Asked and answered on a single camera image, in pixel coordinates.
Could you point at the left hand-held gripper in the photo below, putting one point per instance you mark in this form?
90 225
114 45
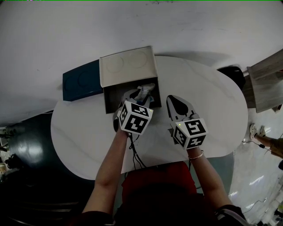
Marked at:
133 119

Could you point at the white and blue cloth item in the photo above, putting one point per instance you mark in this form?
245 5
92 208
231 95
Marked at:
144 90

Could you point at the person's right forearm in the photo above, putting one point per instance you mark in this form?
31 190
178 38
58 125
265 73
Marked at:
210 181

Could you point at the wooden shelf unit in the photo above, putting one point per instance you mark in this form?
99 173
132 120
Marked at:
267 81

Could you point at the person's red garment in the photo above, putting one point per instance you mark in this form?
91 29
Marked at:
159 176

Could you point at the grey cardboard storage box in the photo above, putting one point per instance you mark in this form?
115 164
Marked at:
128 68

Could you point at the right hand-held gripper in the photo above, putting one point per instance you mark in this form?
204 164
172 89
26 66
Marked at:
190 132

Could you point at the black stool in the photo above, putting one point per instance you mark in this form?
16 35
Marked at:
233 76

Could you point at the person's left forearm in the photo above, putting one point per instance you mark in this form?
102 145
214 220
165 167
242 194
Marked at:
108 167

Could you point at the dark blue box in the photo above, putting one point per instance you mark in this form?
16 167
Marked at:
81 83

